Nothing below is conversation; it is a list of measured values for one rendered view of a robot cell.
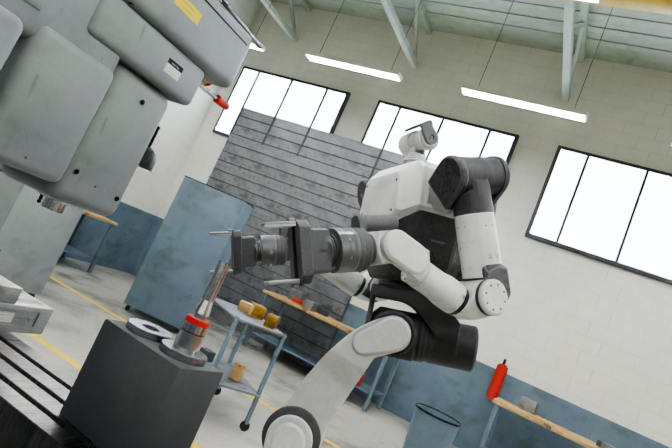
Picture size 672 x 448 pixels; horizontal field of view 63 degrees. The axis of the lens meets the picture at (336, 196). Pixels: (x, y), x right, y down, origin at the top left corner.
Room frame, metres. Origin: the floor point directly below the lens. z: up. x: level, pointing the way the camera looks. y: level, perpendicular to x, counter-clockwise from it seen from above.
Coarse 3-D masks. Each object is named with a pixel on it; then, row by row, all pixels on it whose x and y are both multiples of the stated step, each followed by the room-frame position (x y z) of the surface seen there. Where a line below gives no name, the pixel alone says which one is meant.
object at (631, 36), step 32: (288, 0) 10.42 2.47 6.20; (320, 0) 9.86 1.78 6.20; (352, 0) 9.31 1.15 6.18; (384, 0) 7.41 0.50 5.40; (416, 0) 8.29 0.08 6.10; (448, 0) 8.08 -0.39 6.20; (480, 0) 7.69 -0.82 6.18; (512, 0) 7.39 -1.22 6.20; (544, 0) 7.09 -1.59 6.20; (288, 32) 9.98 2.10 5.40; (416, 32) 8.69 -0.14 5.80; (448, 32) 9.01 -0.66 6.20; (480, 32) 8.58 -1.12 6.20; (512, 32) 8.18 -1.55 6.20; (544, 32) 7.78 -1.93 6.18; (576, 32) 7.48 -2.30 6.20; (608, 32) 7.14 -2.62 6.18; (640, 32) 6.88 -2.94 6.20; (416, 64) 9.09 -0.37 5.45; (640, 64) 7.57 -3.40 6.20
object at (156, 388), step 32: (128, 320) 1.08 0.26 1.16; (96, 352) 1.06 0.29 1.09; (128, 352) 1.02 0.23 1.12; (160, 352) 1.00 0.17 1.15; (96, 384) 1.04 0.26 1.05; (128, 384) 1.00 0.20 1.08; (160, 384) 0.97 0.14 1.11; (192, 384) 0.99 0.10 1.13; (64, 416) 1.06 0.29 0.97; (96, 416) 1.02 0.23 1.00; (128, 416) 0.99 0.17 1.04; (160, 416) 0.96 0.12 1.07; (192, 416) 1.03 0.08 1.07
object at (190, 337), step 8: (184, 320) 1.03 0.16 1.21; (184, 328) 1.02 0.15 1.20; (192, 328) 1.01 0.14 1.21; (200, 328) 1.02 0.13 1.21; (184, 336) 1.02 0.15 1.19; (192, 336) 1.01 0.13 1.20; (200, 336) 1.02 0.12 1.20; (176, 344) 1.02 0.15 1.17; (184, 344) 1.01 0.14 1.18; (192, 344) 1.02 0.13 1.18; (200, 344) 1.03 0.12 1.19; (192, 352) 1.02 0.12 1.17
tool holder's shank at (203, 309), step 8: (224, 264) 1.03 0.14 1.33; (216, 272) 1.03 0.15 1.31; (224, 272) 1.03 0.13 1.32; (216, 280) 1.03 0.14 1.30; (208, 288) 1.03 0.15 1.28; (216, 288) 1.03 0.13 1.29; (208, 296) 1.03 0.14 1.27; (216, 296) 1.04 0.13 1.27; (200, 304) 1.03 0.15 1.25; (208, 304) 1.03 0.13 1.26; (200, 312) 1.02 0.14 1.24; (208, 312) 1.03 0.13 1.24
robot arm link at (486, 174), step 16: (464, 160) 1.18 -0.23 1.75; (480, 160) 1.20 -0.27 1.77; (496, 160) 1.22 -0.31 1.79; (480, 176) 1.19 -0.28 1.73; (496, 176) 1.21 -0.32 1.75; (464, 192) 1.20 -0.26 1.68; (480, 192) 1.18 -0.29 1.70; (496, 192) 1.24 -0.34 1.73; (464, 208) 1.19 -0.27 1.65; (480, 208) 1.18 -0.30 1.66
